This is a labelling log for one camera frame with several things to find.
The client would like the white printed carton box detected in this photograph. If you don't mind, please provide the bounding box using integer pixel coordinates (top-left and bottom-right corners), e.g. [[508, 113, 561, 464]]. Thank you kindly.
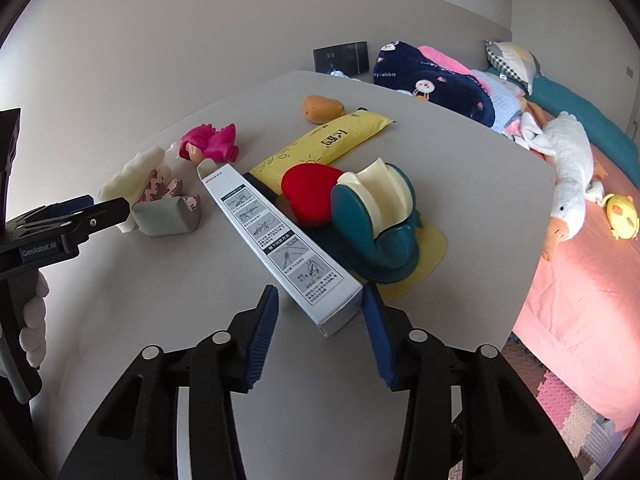
[[196, 159, 362, 338]]

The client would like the cream plastic hand toy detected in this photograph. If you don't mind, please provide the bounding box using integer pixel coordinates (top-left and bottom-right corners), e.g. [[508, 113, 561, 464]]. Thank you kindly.
[[98, 146, 170, 207]]

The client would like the teal cream phone stand toy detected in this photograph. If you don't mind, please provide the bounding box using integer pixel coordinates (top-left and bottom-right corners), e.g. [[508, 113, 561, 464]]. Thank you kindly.
[[314, 158, 447, 302]]

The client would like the red heart toy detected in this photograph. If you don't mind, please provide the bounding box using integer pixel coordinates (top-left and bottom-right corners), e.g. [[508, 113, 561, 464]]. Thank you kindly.
[[281, 162, 343, 226]]

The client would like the pink dinosaur toy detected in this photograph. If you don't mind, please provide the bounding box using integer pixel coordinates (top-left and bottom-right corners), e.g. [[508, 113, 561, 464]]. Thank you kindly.
[[179, 124, 240, 165]]

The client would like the yellow snack sachet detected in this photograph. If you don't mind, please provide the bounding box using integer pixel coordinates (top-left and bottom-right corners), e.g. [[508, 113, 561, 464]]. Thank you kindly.
[[250, 110, 394, 194]]

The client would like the brown potato toy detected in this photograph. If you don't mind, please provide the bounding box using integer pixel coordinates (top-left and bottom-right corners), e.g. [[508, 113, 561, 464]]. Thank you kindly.
[[302, 96, 345, 125]]

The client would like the left white gloved hand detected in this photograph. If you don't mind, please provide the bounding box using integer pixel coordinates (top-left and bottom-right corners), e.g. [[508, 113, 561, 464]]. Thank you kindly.
[[20, 272, 50, 370]]

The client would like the pink bed sheet mattress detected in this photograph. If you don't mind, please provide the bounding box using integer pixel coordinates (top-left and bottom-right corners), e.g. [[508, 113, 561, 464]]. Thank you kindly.
[[513, 147, 639, 430]]

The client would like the white baby cloth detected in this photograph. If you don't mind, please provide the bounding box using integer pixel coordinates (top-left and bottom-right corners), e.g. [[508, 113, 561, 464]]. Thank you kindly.
[[329, 70, 360, 81]]

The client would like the navy rabbit blanket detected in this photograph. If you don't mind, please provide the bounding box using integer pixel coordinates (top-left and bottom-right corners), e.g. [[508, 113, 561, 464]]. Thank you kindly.
[[373, 41, 496, 127]]

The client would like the light blue blanket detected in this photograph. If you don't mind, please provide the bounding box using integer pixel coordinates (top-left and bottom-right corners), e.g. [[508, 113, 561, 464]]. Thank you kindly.
[[472, 70, 524, 133]]

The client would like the white goose plush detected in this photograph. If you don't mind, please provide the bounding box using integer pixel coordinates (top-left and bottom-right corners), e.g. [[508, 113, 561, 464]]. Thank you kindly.
[[521, 112, 603, 261]]

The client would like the pink clothing under blanket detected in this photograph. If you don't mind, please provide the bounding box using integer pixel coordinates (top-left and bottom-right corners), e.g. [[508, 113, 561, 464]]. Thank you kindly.
[[418, 46, 490, 93]]

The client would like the yellow chick plush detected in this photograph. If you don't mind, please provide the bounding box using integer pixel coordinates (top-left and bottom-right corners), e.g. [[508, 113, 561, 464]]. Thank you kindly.
[[601, 193, 639, 240]]

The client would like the patterned square pillow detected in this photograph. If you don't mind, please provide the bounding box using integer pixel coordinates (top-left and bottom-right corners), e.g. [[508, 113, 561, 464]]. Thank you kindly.
[[485, 40, 541, 94]]

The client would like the teal long pillow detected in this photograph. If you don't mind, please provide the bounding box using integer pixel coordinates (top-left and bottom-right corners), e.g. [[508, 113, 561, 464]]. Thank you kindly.
[[487, 66, 640, 189]]

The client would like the black wall switch panel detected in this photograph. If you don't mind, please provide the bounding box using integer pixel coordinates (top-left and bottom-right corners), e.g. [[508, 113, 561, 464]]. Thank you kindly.
[[312, 41, 369, 77]]

